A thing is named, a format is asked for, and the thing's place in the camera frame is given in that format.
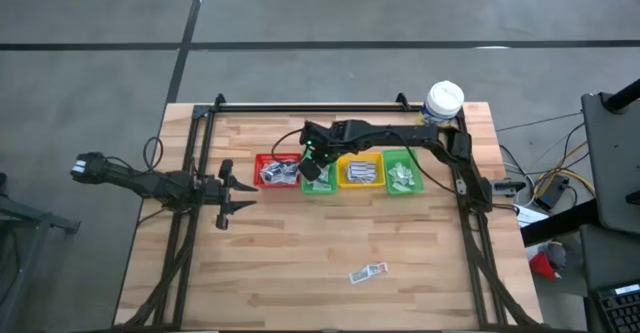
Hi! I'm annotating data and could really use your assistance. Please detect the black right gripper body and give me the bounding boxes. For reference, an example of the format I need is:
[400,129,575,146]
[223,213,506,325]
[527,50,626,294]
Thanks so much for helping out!
[297,121,346,183]

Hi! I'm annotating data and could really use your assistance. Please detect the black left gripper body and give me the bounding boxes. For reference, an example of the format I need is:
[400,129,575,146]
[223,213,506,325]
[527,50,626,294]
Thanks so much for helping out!
[202,158,235,230]

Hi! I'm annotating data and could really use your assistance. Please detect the red plastic basket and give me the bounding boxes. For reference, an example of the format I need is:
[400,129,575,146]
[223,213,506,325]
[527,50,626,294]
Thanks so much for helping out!
[252,151,302,189]

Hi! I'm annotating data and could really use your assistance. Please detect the yellow plastic basket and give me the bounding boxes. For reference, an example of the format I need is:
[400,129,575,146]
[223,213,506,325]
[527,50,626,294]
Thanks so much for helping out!
[335,151,386,189]

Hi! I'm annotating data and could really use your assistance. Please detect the green plastic basket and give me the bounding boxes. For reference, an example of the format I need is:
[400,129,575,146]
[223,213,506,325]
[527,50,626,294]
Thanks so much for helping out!
[382,148,425,196]
[300,147,338,195]

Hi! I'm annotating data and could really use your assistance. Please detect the Lysol wipes canister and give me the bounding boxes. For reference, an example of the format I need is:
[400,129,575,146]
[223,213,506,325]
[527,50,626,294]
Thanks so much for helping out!
[419,80,465,127]

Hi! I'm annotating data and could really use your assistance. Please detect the black stand legs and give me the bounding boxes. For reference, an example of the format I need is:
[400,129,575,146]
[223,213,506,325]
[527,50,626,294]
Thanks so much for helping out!
[0,172,81,333]

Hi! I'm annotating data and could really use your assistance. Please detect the white paper sheet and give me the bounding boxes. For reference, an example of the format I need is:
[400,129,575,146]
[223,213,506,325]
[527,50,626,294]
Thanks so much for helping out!
[514,206,550,229]

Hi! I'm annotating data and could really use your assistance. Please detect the black power supply box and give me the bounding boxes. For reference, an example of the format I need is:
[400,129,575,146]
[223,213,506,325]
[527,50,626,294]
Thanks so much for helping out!
[537,174,571,212]

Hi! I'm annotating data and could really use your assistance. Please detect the black metal bar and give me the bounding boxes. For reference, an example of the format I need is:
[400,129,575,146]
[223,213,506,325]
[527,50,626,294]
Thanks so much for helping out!
[519,197,599,247]

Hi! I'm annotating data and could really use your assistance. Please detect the red cloth bundle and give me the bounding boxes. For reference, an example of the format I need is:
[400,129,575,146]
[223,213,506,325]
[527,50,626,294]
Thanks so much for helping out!
[528,251,557,280]

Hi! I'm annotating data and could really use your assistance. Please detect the grey cloth bundle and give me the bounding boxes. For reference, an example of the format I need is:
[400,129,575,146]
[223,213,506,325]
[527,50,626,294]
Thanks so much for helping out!
[547,241,571,270]

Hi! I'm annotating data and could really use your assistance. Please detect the grey side table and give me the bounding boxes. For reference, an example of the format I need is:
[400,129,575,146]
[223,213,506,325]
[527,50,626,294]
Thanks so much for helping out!
[579,90,640,237]

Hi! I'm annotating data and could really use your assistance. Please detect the black pole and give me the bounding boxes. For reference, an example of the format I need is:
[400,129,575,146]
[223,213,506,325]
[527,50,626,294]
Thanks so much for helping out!
[602,77,640,114]

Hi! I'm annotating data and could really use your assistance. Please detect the dark grey desk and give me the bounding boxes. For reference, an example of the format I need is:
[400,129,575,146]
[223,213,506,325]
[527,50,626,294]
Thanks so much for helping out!
[579,222,640,333]

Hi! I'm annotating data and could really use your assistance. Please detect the black keyboard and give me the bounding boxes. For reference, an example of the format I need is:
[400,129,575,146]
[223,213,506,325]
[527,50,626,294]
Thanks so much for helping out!
[594,281,640,333]

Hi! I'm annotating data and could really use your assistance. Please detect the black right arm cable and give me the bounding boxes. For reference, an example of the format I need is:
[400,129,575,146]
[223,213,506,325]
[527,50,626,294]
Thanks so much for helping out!
[270,128,459,194]

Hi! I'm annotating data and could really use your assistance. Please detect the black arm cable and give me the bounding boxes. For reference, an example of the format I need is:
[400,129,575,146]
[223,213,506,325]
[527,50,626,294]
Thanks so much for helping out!
[142,136,165,172]
[270,128,459,194]

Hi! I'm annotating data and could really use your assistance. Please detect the black table edge rail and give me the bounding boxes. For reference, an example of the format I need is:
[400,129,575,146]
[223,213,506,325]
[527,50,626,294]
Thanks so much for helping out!
[115,92,544,332]

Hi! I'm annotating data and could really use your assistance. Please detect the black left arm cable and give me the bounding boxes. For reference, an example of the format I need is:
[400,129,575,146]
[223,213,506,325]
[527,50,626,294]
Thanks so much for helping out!
[142,136,165,172]

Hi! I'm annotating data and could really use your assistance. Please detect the grey metal bracket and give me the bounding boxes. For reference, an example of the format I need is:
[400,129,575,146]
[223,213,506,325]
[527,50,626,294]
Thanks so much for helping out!
[488,178,527,197]

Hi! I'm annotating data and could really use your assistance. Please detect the thin black floor cable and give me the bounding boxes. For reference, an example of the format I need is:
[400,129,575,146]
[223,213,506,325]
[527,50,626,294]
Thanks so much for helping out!
[494,111,584,134]

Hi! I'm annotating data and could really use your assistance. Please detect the yellow cable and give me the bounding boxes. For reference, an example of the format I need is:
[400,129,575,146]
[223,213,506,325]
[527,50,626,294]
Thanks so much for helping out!
[532,140,596,197]

